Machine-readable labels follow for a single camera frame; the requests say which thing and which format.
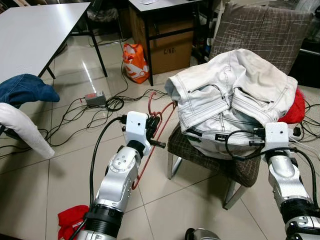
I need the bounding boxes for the red wire hanger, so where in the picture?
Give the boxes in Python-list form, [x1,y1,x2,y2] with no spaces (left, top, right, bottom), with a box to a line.
[132,91,177,191]

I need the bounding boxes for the white jeans black stitching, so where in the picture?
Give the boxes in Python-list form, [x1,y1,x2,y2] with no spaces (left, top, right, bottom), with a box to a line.
[165,48,299,162]

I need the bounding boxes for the white power strip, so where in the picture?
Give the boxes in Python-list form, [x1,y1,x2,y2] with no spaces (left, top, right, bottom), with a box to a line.
[289,126,304,142]

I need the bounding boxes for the red sports garment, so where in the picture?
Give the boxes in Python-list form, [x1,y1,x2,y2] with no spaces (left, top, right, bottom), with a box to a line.
[279,87,307,125]

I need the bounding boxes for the orange printed bag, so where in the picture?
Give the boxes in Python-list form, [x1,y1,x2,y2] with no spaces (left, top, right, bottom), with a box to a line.
[122,43,151,85]

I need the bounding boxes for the grey power box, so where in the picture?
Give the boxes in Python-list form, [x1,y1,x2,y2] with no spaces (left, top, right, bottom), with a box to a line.
[84,91,108,107]

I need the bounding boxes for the printed cardboard box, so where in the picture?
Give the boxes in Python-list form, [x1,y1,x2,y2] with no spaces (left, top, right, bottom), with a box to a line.
[132,19,197,76]

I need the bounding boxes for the black square box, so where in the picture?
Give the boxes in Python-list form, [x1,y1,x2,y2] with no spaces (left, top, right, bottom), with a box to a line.
[289,40,320,90]

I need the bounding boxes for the brown plaid chair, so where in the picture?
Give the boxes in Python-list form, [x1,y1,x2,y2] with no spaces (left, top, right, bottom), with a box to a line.
[167,1,315,211]

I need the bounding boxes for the grey right robot leg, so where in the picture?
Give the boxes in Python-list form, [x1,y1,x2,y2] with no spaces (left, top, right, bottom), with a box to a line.
[185,227,222,240]

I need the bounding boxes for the red cloth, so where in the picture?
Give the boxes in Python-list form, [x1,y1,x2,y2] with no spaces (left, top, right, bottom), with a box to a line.
[57,204,90,240]

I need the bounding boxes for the white long sleeve garment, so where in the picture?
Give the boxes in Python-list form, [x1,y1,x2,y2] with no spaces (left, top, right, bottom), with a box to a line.
[0,102,56,161]

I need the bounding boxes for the blue jeans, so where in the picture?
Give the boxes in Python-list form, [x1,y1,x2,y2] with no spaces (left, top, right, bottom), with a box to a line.
[0,73,61,109]

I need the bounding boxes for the white table black legs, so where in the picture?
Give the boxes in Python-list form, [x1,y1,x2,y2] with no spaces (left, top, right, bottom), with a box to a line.
[0,2,109,83]

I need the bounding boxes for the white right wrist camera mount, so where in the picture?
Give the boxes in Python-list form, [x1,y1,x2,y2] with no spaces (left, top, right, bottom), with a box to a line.
[263,121,290,153]

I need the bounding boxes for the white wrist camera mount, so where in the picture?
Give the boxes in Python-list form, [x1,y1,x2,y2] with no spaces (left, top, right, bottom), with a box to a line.
[263,121,290,153]
[123,111,154,157]

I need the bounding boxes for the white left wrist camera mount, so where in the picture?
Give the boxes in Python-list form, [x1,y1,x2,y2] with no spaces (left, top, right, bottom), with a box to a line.
[123,111,154,157]

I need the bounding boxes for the black frame desk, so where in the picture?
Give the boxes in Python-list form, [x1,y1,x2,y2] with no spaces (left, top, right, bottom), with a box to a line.
[127,0,213,87]

